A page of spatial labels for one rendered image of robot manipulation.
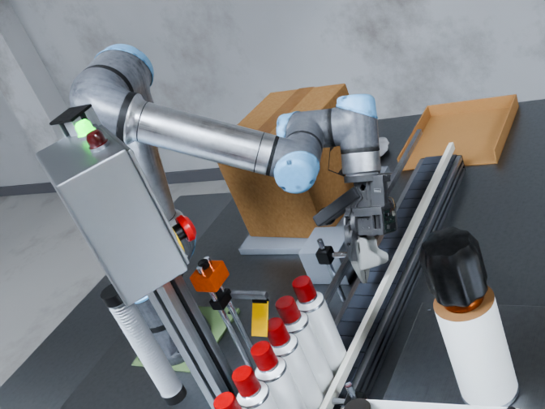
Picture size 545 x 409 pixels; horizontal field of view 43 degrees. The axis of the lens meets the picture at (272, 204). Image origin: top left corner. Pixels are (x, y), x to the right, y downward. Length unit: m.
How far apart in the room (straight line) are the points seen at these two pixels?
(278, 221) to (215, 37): 2.19
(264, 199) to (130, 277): 0.85
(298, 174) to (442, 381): 0.42
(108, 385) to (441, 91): 2.30
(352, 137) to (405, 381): 0.45
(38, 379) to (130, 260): 0.94
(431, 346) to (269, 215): 0.64
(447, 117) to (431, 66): 1.28
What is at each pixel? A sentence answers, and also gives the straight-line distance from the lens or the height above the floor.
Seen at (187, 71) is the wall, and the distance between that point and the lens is 4.02.
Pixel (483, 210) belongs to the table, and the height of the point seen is 0.83.
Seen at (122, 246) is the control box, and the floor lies 1.37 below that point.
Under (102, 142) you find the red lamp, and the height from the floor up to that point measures 1.48.
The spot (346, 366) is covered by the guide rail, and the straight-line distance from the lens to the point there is 1.24.
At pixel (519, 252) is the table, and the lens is 1.51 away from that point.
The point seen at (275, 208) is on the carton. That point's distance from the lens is 1.71.
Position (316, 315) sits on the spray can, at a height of 1.03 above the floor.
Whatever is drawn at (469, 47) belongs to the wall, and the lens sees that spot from 3.29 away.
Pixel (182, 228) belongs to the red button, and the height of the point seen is 1.33.
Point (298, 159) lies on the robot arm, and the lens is 1.20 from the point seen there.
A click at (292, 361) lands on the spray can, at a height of 1.02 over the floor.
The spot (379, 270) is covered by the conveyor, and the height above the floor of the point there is 0.88.
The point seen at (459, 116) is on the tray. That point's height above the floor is 0.83.
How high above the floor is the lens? 1.74
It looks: 27 degrees down
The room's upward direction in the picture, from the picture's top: 23 degrees counter-clockwise
